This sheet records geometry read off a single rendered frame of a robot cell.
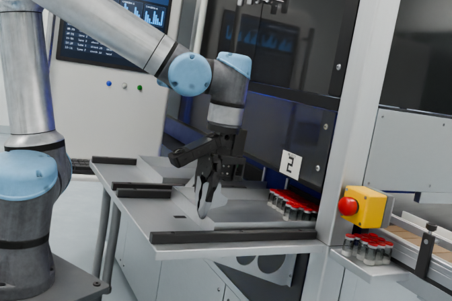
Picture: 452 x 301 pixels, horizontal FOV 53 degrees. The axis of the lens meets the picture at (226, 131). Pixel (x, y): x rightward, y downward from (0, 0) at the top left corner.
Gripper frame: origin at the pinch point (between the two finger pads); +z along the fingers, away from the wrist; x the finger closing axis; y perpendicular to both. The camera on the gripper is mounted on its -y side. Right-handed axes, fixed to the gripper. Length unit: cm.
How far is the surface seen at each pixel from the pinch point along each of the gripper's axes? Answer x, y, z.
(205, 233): -7.9, -1.7, 1.5
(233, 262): -1.1, 10.4, 11.3
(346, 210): -19.2, 23.5, -7.9
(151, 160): 54, 6, 1
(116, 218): 99, 10, 38
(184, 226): 0.9, -2.5, 3.5
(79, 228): 221, 20, 91
